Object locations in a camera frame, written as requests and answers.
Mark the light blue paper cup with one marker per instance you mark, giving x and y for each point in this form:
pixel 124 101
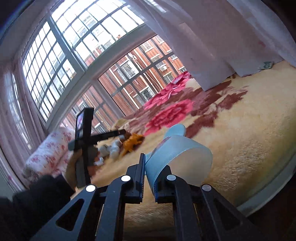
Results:
pixel 186 158

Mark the small green paper scrap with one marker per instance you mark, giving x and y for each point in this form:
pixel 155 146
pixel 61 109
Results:
pixel 266 65

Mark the floral yellow plush blanket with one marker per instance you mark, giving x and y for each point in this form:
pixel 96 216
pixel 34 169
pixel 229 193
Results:
pixel 248 123

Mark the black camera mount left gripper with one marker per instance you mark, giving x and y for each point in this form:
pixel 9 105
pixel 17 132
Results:
pixel 84 123

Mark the folded white floral quilt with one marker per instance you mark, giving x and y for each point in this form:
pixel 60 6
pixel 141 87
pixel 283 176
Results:
pixel 51 157

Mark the sheer curtain left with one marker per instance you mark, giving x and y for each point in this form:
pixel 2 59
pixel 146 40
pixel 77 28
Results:
pixel 21 129

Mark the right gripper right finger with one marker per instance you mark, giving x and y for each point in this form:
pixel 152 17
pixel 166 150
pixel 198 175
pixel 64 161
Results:
pixel 201 212

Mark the person's left hand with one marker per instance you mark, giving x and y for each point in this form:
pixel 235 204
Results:
pixel 70 173

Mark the grey window frame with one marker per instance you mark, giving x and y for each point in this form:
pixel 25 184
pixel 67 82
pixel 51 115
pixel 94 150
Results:
pixel 63 69

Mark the orange dinosaur toy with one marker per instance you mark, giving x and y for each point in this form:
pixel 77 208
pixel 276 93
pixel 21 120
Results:
pixel 130 143

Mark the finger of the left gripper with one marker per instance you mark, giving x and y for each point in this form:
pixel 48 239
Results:
pixel 101 136

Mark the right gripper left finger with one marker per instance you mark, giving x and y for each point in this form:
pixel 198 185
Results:
pixel 97 213

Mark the sheer white curtain right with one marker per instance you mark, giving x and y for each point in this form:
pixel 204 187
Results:
pixel 216 39

